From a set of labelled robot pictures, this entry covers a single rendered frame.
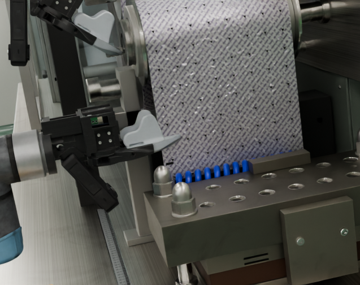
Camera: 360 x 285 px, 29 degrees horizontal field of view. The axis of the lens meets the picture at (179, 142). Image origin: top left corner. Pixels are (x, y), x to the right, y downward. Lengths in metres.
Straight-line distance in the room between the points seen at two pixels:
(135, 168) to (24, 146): 0.22
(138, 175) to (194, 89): 0.19
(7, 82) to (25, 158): 5.65
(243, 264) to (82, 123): 0.31
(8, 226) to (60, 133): 0.16
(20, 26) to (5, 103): 5.62
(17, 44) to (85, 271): 0.38
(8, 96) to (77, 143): 5.65
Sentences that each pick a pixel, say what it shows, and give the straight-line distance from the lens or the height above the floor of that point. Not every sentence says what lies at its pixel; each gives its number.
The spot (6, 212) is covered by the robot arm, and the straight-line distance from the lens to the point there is 1.11.
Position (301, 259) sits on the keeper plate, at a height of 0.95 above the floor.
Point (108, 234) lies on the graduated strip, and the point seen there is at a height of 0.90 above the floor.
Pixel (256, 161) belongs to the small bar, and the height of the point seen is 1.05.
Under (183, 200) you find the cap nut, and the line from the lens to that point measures 0.97.
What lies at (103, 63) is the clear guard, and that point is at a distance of 2.14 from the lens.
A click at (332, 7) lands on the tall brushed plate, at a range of 1.21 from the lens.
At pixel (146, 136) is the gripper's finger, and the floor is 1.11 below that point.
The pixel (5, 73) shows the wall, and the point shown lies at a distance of 6.71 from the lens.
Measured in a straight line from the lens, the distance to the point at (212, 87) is 1.13.
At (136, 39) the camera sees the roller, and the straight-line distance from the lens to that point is 1.10.
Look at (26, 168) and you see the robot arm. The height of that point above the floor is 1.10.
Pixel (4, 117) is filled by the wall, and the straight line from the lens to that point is 6.77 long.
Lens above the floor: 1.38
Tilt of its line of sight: 15 degrees down
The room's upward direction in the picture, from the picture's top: 8 degrees counter-clockwise
